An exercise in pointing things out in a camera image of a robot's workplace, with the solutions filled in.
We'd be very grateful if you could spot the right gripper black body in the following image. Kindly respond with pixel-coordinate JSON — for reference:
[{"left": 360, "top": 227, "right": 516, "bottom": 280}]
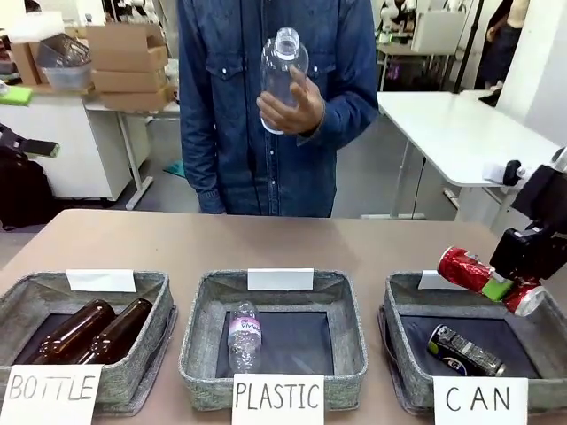
[{"left": 489, "top": 220, "right": 567, "bottom": 282}]

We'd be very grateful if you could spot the crushed red soda can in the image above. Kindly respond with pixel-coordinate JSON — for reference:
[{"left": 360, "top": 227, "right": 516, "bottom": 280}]
[{"left": 437, "top": 246, "right": 546, "bottom": 317}]

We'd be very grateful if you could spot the brown glass bottle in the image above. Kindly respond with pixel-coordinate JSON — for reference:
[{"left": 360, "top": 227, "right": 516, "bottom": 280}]
[
  {"left": 37, "top": 298, "right": 117, "bottom": 365},
  {"left": 86, "top": 297, "right": 155, "bottom": 365}
]

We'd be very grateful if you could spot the clear smooth plastic bottle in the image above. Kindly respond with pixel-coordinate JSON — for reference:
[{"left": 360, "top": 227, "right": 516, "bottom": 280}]
[{"left": 259, "top": 27, "right": 310, "bottom": 135}]

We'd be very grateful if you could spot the pink label plastic bottle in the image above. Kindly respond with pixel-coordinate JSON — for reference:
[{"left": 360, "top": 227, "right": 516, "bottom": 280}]
[{"left": 228, "top": 300, "right": 262, "bottom": 372}]

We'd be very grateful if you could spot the person's left forearm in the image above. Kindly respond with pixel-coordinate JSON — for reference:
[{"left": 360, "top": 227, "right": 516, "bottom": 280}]
[{"left": 309, "top": 83, "right": 381, "bottom": 150}]

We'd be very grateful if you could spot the person's right forearm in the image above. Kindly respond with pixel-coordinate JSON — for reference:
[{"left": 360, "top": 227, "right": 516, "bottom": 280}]
[{"left": 180, "top": 132, "right": 227, "bottom": 214}]

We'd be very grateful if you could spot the folded white CAN card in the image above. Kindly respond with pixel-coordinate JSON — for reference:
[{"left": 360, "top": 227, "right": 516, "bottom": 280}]
[{"left": 418, "top": 269, "right": 453, "bottom": 291}]

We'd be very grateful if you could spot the crushed black can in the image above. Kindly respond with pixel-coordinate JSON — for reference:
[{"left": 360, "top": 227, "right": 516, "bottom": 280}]
[{"left": 426, "top": 323, "right": 507, "bottom": 378}]

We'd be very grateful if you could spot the grey felt can basket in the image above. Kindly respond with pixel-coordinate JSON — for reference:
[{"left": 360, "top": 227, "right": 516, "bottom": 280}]
[{"left": 383, "top": 270, "right": 567, "bottom": 415}]

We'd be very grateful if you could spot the flat white CAN sign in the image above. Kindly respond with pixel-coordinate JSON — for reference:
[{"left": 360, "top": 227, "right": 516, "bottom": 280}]
[{"left": 432, "top": 375, "right": 529, "bottom": 425}]

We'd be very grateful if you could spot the grey felt bottle basket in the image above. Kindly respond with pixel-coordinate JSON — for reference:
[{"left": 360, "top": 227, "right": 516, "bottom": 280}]
[{"left": 0, "top": 270, "right": 175, "bottom": 405}]

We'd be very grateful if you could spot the grey felt plastic basket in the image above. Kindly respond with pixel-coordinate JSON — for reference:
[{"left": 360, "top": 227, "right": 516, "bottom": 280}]
[{"left": 179, "top": 269, "right": 369, "bottom": 411}]

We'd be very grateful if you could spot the person's left hand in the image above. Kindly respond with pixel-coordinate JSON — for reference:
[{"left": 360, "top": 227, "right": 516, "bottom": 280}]
[{"left": 256, "top": 65, "right": 327, "bottom": 136}]

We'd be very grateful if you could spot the white cabinet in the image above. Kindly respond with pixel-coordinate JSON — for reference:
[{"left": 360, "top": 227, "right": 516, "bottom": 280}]
[{"left": 0, "top": 93, "right": 134, "bottom": 201}]

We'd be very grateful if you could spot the black bag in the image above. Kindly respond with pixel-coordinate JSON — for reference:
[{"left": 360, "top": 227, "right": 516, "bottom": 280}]
[{"left": 0, "top": 145, "right": 57, "bottom": 231}]

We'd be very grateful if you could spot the green foam pad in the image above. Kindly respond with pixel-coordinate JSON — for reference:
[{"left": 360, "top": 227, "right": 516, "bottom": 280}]
[{"left": 0, "top": 86, "right": 35, "bottom": 107}]

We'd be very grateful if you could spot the white black handheld device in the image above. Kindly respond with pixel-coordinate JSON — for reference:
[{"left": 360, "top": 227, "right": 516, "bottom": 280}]
[{"left": 482, "top": 158, "right": 532, "bottom": 187}]

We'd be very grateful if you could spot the small cardboard box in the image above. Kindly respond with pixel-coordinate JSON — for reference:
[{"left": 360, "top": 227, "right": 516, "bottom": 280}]
[{"left": 11, "top": 42, "right": 50, "bottom": 86}]

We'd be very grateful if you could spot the clear plastic storage bin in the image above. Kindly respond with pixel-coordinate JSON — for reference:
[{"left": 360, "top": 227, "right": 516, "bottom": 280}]
[{"left": 37, "top": 35, "right": 93, "bottom": 90}]

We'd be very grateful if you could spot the grey desk with white leg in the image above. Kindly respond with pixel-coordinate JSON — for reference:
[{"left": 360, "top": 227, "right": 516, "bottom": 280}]
[{"left": 83, "top": 101, "right": 183, "bottom": 210}]

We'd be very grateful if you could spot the flat cardboard box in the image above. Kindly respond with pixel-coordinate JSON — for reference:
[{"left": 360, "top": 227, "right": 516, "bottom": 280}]
[
  {"left": 90, "top": 68, "right": 168, "bottom": 94},
  {"left": 99, "top": 84, "right": 177, "bottom": 112}
]

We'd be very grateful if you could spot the white foam block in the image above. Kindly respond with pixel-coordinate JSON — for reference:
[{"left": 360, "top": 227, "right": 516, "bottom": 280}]
[{"left": 8, "top": 12, "right": 66, "bottom": 44}]

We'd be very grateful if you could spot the large open cardboard box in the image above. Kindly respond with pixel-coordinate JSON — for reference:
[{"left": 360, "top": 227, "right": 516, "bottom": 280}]
[{"left": 86, "top": 22, "right": 170, "bottom": 73}]

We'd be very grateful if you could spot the folded white BOTTLE card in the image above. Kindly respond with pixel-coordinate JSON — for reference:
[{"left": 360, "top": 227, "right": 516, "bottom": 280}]
[{"left": 65, "top": 268, "right": 136, "bottom": 293}]

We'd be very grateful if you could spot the white office table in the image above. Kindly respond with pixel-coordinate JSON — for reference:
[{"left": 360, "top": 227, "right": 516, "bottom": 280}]
[{"left": 361, "top": 90, "right": 563, "bottom": 221}]

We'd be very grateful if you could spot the person in denim shirt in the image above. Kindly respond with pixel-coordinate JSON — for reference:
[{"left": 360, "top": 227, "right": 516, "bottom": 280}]
[{"left": 176, "top": 0, "right": 381, "bottom": 218}]

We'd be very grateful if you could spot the background person in black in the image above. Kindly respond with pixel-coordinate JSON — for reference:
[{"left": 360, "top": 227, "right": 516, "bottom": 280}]
[{"left": 476, "top": 0, "right": 532, "bottom": 90}]

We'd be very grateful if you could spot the black tripod pole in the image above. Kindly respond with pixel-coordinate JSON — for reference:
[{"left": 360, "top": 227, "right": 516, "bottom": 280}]
[{"left": 451, "top": 0, "right": 485, "bottom": 94}]

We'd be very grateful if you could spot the folded white PLASTIC card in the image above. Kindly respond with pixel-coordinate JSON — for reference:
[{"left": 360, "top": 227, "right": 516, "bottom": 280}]
[{"left": 247, "top": 267, "right": 315, "bottom": 291}]

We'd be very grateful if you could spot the white box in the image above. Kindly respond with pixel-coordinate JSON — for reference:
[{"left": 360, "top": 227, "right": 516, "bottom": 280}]
[{"left": 410, "top": 11, "right": 471, "bottom": 57}]

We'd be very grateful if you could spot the flat white BOTTLE sign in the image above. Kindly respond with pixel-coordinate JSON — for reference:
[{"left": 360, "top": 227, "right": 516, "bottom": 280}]
[{"left": 0, "top": 364, "right": 104, "bottom": 425}]

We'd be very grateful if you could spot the flat white PLASTIC sign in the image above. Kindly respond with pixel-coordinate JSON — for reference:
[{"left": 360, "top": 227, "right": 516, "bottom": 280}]
[{"left": 231, "top": 374, "right": 325, "bottom": 425}]

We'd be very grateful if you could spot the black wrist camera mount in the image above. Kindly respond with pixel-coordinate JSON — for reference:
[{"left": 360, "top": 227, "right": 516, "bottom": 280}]
[{"left": 512, "top": 164, "right": 567, "bottom": 222}]

